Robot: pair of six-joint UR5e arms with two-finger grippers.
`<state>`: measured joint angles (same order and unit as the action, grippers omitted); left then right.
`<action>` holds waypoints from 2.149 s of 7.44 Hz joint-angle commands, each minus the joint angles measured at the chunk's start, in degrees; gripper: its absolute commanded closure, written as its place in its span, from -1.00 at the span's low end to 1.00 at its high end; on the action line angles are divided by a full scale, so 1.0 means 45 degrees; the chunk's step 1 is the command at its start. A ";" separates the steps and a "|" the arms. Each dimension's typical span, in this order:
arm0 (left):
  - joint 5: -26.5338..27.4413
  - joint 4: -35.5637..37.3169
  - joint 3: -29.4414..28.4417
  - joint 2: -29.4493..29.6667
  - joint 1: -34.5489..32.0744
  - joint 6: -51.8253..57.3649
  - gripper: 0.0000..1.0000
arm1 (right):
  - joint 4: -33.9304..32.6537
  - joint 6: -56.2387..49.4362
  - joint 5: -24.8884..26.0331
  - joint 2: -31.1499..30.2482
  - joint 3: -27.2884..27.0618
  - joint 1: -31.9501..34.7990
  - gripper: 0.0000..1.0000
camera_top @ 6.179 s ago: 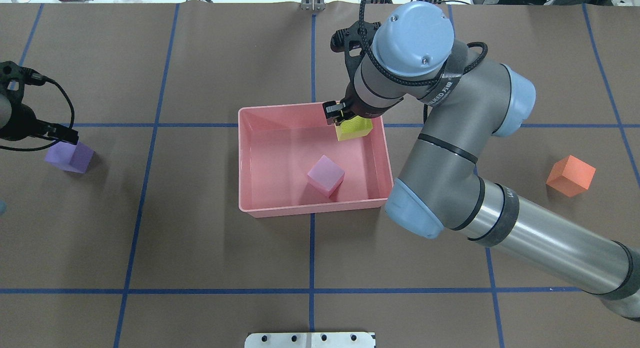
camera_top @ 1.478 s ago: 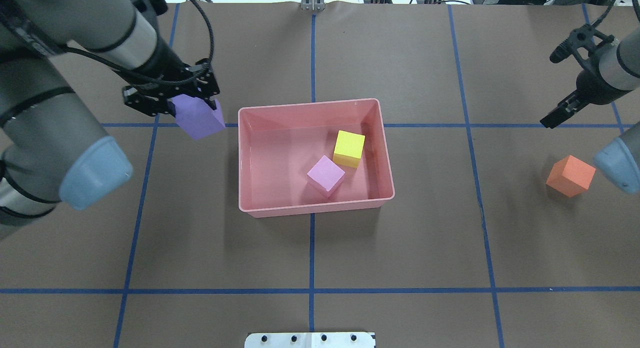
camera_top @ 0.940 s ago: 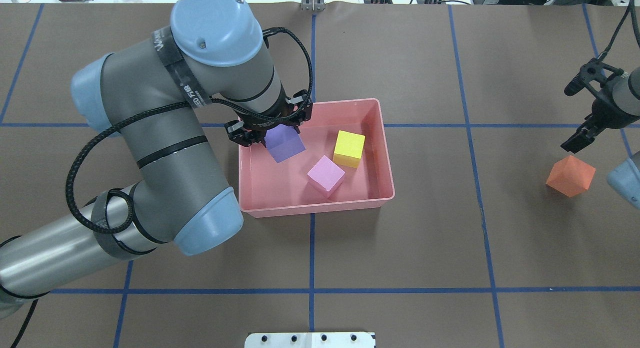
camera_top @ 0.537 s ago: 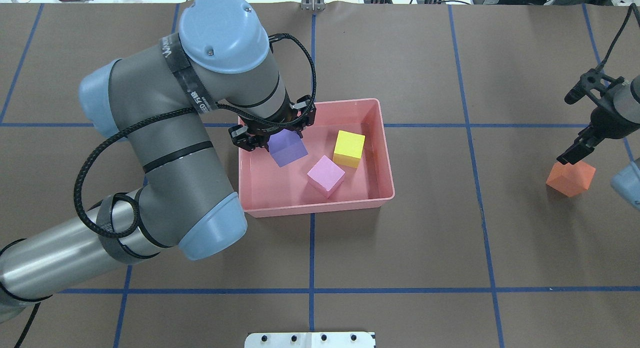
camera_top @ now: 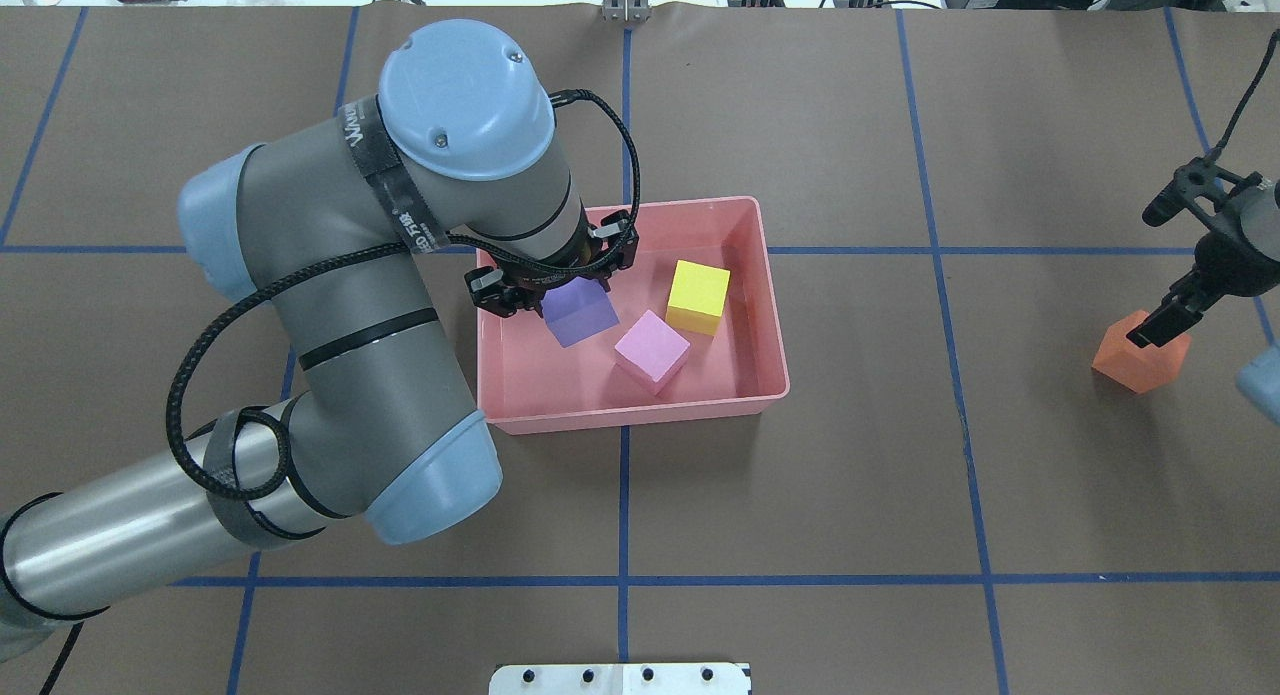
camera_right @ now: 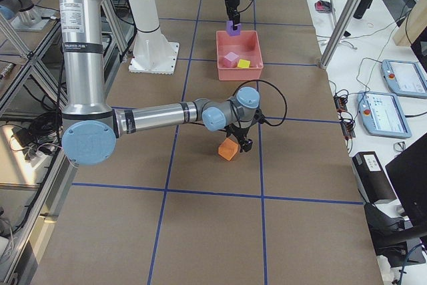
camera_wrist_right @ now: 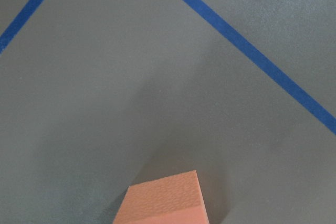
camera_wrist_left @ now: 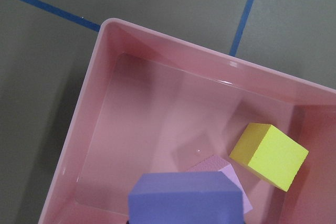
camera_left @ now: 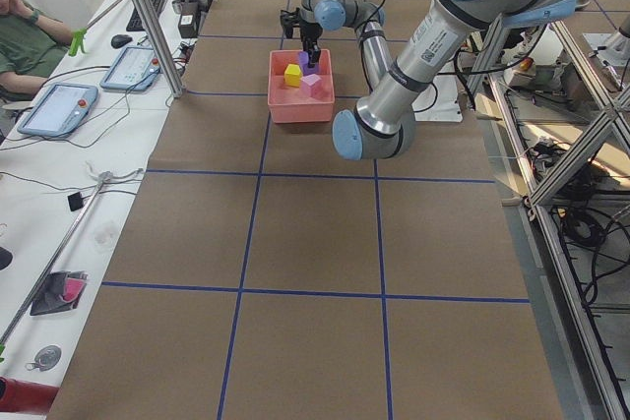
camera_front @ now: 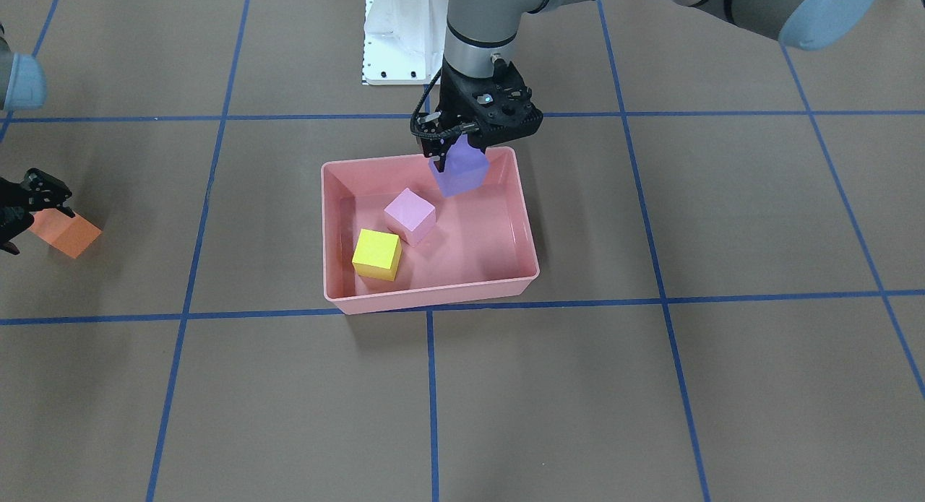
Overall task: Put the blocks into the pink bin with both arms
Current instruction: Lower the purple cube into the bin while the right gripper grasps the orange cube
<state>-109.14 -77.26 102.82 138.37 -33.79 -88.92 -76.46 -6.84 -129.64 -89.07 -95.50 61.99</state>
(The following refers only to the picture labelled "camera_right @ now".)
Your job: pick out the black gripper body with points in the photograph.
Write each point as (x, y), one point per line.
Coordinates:
(231, 2)
(239, 132)

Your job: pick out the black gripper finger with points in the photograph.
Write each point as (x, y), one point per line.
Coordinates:
(236, 20)
(245, 144)

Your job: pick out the purple foam block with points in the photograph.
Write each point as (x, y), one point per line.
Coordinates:
(230, 31)

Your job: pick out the orange foam block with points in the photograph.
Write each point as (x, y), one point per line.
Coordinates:
(228, 149)

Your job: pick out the pink foam block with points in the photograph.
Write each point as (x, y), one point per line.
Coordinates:
(230, 60)

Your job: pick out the yellow foam block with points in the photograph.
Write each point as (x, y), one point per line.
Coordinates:
(244, 64)

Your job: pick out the pink plastic bin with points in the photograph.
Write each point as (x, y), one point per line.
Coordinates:
(247, 46)

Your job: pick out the grey pink pouch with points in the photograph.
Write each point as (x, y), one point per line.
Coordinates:
(322, 6)

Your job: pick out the aluminium rod on table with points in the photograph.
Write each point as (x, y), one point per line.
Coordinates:
(333, 13)

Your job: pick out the black water bottle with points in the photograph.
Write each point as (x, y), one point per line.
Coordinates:
(362, 8)

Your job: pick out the black power adapter box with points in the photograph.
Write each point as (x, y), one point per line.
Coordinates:
(371, 178)

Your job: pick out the near teach pendant tablet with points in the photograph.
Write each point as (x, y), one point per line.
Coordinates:
(382, 115)

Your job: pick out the teach pendant tablet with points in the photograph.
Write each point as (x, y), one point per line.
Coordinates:
(382, 115)
(404, 78)

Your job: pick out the black monitor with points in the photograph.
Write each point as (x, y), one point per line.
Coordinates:
(407, 173)

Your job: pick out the far teach pendant tablet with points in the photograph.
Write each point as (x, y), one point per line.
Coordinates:
(404, 78)

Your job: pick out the white camera stand pillar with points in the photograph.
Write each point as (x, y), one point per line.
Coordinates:
(152, 52)

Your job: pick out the aluminium frame post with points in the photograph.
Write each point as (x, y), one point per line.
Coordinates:
(338, 32)

